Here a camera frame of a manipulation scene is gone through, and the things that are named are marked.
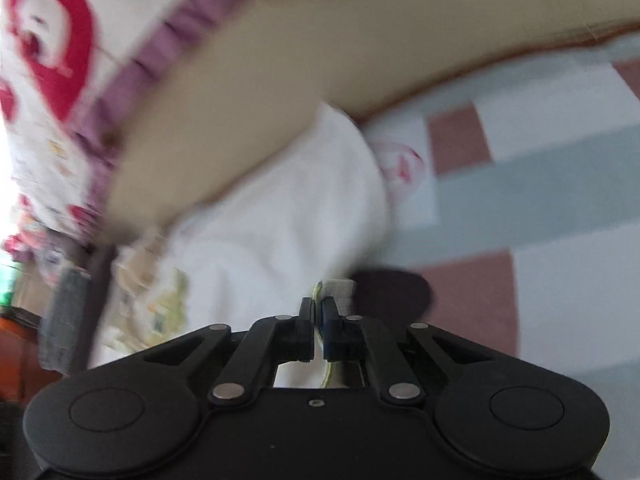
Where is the cream white garment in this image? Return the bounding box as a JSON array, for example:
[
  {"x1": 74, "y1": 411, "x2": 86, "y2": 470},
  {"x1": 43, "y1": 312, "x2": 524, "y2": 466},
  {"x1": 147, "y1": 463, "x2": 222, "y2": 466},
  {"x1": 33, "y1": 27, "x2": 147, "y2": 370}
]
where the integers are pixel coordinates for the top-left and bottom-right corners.
[{"x1": 89, "y1": 105, "x2": 390, "y2": 367}]

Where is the grey folded towel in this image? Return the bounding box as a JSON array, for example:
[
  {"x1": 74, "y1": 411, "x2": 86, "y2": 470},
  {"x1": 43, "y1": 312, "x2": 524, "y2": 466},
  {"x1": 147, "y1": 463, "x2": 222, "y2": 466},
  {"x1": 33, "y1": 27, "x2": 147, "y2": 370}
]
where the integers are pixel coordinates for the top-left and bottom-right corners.
[{"x1": 38, "y1": 266, "x2": 90, "y2": 375}]

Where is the checkered floor rug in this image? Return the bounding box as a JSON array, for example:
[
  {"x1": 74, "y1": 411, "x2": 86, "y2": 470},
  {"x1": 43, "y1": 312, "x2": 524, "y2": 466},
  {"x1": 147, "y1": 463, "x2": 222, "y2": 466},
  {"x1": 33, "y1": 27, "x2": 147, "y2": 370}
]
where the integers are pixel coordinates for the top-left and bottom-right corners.
[{"x1": 362, "y1": 32, "x2": 639, "y2": 479}]

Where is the beige bed base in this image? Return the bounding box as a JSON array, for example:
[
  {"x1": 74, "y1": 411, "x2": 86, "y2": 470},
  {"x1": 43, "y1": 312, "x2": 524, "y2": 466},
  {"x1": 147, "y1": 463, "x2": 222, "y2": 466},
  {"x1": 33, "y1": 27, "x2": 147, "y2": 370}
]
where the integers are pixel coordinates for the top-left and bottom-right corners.
[{"x1": 100, "y1": 0, "x2": 639, "y2": 243}]

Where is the cartoon quilt with purple ruffle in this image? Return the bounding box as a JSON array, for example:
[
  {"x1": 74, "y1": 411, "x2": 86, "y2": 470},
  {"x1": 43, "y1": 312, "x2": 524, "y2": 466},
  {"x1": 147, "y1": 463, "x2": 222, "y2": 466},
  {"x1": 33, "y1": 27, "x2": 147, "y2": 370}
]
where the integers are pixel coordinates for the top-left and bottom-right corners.
[{"x1": 1, "y1": 0, "x2": 246, "y2": 242}]

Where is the red-brown wooden drawer cabinet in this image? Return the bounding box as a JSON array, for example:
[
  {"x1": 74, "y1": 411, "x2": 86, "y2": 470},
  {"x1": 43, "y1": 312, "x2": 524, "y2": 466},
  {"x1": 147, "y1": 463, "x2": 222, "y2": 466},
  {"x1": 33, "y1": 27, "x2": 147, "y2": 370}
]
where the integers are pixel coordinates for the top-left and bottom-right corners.
[{"x1": 0, "y1": 316, "x2": 62, "y2": 406}]

